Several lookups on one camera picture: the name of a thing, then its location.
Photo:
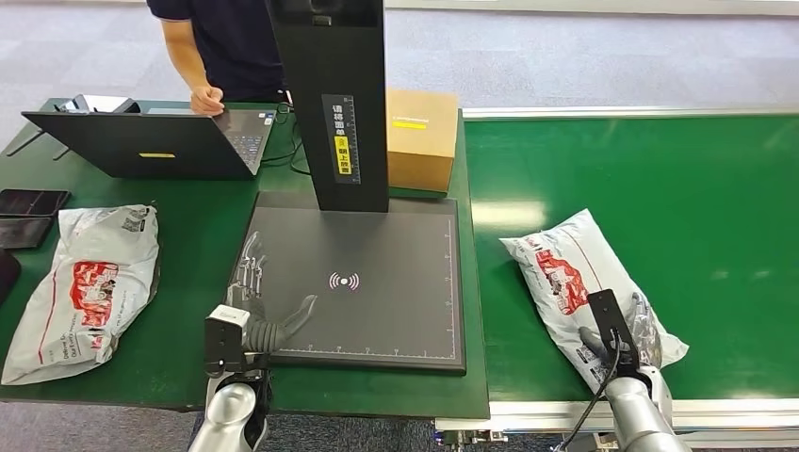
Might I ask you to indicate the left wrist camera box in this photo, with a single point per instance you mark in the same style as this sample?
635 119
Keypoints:
225 340

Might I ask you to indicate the yellow sticker on cardboard box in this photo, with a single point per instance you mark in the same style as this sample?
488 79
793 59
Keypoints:
409 125

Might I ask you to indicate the silver black device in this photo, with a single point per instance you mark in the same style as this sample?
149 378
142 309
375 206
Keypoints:
103 103

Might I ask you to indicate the black laptop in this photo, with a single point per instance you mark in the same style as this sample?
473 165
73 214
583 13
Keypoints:
146 143

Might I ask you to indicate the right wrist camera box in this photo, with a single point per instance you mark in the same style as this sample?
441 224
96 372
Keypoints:
615 330

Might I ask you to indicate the white courier bag red print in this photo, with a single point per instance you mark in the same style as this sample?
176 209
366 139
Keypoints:
90 293
562 274

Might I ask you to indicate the yellow sticker on laptop lid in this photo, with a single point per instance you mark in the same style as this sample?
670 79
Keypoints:
156 155

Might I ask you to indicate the person's right hand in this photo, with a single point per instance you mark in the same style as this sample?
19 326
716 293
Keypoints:
207 101

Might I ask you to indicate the person's right forearm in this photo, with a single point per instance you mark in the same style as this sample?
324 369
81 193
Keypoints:
188 65

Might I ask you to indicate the green conveyor belt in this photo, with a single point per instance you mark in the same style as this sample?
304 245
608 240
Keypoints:
655 168

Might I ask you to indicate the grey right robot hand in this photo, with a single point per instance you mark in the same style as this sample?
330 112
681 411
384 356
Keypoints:
646 330

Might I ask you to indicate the black scanning machine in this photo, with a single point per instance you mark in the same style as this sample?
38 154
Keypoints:
374 312

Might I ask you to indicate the person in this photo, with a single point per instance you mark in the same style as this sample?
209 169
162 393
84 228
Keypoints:
240 43

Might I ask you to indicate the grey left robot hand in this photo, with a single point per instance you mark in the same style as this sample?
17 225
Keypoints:
249 293

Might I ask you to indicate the black yellow ruler label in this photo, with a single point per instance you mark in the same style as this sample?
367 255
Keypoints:
342 138

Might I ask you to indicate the green table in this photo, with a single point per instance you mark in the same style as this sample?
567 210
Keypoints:
200 224

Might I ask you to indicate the dark rounded object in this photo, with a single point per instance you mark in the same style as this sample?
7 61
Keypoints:
6 274

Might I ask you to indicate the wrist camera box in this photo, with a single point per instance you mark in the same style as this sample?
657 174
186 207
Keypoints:
225 340
615 330

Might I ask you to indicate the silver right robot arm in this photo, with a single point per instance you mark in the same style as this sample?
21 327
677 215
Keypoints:
637 412

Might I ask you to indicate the brown cardboard box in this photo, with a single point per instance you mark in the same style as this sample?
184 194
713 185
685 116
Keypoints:
421 153

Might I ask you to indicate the silver conveyor frame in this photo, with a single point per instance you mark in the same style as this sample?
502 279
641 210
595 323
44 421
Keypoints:
718 412

